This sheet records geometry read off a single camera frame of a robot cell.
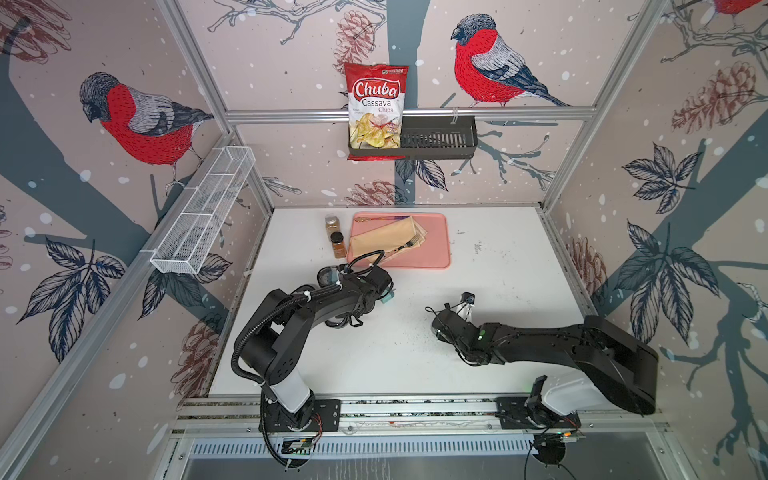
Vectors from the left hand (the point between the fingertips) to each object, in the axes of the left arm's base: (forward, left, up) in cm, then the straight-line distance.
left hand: (353, 299), depth 91 cm
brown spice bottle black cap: (+19, +6, +4) cm, 20 cm away
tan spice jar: (+26, +9, +6) cm, 28 cm away
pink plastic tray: (+21, -28, -3) cm, 35 cm away
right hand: (-7, -28, -3) cm, 29 cm away
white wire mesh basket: (+11, +39, +28) cm, 49 cm away
